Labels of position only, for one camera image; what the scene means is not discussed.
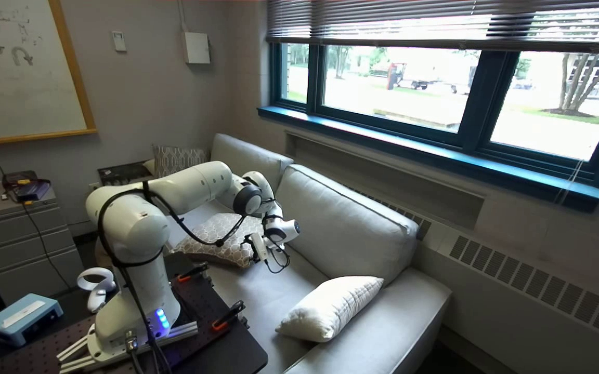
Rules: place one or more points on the white thermostat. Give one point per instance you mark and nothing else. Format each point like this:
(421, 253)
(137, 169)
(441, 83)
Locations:
(119, 41)

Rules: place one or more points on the grey drawer cabinet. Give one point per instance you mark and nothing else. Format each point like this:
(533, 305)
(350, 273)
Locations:
(36, 248)

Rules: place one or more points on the red black clamp far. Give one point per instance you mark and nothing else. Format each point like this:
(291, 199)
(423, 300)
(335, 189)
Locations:
(195, 273)

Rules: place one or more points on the far patterned pillow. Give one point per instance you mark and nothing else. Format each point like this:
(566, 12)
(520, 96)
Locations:
(169, 158)

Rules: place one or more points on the window blinds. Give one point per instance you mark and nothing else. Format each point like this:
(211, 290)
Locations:
(556, 25)

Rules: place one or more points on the red black clamp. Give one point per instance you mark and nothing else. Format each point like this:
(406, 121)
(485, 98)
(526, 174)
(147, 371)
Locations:
(195, 273)
(226, 320)

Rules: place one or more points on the dark side table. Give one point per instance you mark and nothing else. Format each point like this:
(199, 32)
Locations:
(124, 172)

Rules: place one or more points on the blue white box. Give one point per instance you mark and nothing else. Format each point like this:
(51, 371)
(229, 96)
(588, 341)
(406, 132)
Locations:
(29, 317)

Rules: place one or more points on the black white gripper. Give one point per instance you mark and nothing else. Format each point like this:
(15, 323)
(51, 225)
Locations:
(266, 249)

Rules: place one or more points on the blue framed window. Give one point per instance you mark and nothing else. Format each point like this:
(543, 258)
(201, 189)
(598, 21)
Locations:
(527, 121)

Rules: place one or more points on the white VR controller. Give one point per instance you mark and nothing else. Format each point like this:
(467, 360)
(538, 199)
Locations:
(98, 282)

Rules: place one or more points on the wall radiator heater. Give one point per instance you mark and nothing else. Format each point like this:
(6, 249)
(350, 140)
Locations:
(524, 317)

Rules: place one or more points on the small white pillow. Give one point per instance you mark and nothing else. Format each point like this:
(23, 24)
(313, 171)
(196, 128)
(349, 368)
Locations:
(327, 309)

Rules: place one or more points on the white wall box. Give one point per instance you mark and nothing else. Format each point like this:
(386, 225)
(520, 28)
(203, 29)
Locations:
(196, 49)

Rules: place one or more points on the red black clamp near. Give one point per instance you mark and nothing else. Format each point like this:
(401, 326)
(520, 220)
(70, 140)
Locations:
(226, 320)

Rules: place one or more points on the wooden framed whiteboard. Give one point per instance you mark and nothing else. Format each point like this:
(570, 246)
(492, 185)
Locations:
(43, 91)

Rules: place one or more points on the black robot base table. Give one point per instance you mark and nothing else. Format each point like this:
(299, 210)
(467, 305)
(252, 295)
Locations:
(203, 352)

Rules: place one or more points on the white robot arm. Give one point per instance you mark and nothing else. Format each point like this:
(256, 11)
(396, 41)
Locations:
(134, 225)

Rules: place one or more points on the black device on cabinet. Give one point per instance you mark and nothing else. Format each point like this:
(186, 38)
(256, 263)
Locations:
(25, 185)

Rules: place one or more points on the grey patterned pillow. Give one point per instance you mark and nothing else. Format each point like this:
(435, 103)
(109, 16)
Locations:
(221, 239)

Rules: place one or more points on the grey sofa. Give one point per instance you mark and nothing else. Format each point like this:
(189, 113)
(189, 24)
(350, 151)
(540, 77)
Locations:
(343, 232)

